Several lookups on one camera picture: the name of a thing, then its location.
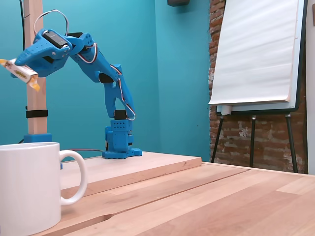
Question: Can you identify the caramel sweet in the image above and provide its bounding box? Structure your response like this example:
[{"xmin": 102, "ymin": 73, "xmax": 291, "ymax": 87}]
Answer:
[{"xmin": 0, "ymin": 58, "xmax": 41, "ymax": 93}]

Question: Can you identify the white ceramic mug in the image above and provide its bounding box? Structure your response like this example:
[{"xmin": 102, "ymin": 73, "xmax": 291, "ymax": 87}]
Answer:
[{"xmin": 0, "ymin": 142, "xmax": 89, "ymax": 236}]

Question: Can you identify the wooden base board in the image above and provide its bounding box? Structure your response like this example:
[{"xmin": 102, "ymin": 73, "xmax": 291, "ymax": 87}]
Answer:
[{"xmin": 60, "ymin": 151, "xmax": 202, "ymax": 197}]

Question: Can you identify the white paper pad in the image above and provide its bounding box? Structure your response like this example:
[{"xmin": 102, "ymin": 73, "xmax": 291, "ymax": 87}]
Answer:
[{"xmin": 208, "ymin": 0, "xmax": 306, "ymax": 106}]

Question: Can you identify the flipchart easel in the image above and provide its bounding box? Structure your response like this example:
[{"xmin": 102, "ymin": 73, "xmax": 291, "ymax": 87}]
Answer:
[{"xmin": 210, "ymin": 0, "xmax": 308, "ymax": 174}]

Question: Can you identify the black camera cable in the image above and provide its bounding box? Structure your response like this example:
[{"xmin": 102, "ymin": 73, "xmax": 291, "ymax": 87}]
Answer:
[{"xmin": 18, "ymin": 0, "xmax": 28, "ymax": 145}]

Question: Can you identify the white red servo cable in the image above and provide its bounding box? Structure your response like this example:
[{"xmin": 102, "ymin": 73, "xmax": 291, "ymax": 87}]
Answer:
[{"xmin": 33, "ymin": 9, "xmax": 69, "ymax": 35}]

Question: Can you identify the wooden post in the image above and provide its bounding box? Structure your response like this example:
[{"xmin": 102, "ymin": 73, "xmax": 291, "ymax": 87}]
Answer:
[{"xmin": 23, "ymin": 0, "xmax": 49, "ymax": 135}]

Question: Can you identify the black strap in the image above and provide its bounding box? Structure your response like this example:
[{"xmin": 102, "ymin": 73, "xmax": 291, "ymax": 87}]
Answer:
[{"xmin": 26, "ymin": 110, "xmax": 49, "ymax": 118}]

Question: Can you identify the blue post mount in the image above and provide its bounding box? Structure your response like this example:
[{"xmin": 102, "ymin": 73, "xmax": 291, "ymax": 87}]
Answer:
[{"xmin": 23, "ymin": 133, "xmax": 63, "ymax": 170}]

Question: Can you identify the red black base cable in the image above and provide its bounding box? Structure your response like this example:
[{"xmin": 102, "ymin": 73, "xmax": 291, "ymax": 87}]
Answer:
[{"xmin": 67, "ymin": 148, "xmax": 104, "ymax": 153}]

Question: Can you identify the dark wall box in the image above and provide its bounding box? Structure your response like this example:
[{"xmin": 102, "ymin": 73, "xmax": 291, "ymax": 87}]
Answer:
[{"xmin": 167, "ymin": 0, "xmax": 190, "ymax": 7}]

